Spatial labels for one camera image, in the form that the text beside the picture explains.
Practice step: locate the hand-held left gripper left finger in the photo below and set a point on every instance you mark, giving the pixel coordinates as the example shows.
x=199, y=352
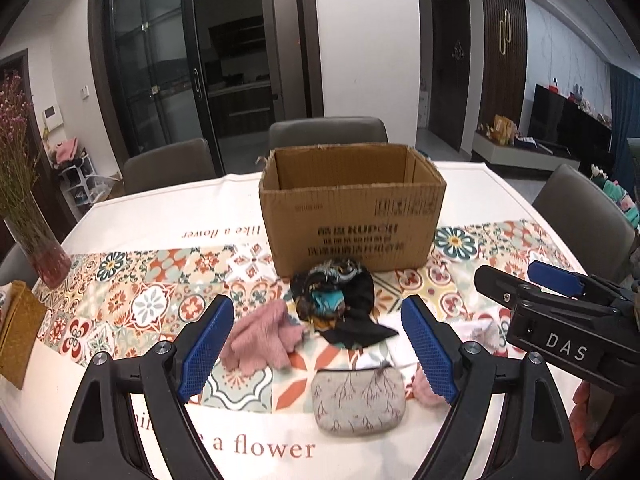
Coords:
x=210, y=345

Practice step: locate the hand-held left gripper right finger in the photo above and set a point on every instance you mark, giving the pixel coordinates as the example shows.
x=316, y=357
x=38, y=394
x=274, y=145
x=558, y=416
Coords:
x=430, y=350

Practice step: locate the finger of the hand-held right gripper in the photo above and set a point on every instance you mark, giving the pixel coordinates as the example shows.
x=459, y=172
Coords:
x=495, y=282
x=555, y=275

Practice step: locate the white cloth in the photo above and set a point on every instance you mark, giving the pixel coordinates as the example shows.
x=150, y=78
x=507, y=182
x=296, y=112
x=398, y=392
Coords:
x=475, y=335

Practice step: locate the black patterned silk scarf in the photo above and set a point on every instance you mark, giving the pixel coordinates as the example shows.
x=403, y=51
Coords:
x=345, y=300

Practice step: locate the brown cardboard box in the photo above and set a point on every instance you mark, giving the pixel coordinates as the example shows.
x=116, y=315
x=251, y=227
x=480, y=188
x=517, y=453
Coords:
x=345, y=210

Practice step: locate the person's right hand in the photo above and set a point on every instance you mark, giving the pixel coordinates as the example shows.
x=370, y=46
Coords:
x=582, y=410

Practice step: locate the pink fuzzy glove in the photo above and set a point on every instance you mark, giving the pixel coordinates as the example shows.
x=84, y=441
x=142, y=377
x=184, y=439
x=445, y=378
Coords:
x=260, y=340
x=425, y=392

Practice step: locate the grey dining chair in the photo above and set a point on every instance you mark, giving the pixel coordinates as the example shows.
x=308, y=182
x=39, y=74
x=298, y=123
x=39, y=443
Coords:
x=170, y=162
x=327, y=132
x=580, y=210
x=15, y=267

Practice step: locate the grey branch-print pouch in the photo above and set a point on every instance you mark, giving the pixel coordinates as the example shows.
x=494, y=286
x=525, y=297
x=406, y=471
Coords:
x=357, y=400

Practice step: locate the teal gift bags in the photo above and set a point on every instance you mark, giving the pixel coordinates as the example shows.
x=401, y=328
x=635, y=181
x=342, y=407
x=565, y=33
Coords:
x=620, y=197

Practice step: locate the white lotus ornament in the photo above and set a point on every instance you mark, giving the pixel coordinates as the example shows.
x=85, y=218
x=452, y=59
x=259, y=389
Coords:
x=597, y=172

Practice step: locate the white low media cabinet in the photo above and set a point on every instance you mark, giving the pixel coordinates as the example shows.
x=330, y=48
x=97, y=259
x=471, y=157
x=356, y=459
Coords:
x=520, y=152

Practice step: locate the white floral tile tablecloth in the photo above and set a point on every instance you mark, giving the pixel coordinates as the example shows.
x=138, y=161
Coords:
x=150, y=220

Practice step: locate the yellow bag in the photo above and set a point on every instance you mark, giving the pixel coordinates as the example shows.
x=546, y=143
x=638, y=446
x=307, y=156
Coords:
x=502, y=130

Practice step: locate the blue curtain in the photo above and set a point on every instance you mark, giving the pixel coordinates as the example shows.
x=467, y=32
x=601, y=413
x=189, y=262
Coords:
x=625, y=120

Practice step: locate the glass vase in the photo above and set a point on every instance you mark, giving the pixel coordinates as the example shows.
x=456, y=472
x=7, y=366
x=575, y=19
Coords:
x=42, y=255

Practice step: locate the yellow woven mat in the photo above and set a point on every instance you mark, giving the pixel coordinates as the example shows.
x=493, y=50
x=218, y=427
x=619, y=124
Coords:
x=17, y=335

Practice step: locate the white shoe rack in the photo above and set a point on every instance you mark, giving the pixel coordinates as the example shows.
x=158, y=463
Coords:
x=75, y=180

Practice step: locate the dark wooden door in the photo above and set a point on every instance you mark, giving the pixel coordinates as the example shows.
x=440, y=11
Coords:
x=450, y=70

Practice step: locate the pink dried flowers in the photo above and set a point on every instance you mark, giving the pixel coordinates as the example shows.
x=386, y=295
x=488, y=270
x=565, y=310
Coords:
x=15, y=150

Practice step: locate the dark framed glass sliding door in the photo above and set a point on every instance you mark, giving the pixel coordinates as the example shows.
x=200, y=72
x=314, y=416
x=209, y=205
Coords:
x=150, y=60

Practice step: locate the white wall control panel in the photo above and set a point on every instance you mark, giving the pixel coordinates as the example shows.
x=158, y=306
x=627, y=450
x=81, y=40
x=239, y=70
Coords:
x=51, y=112

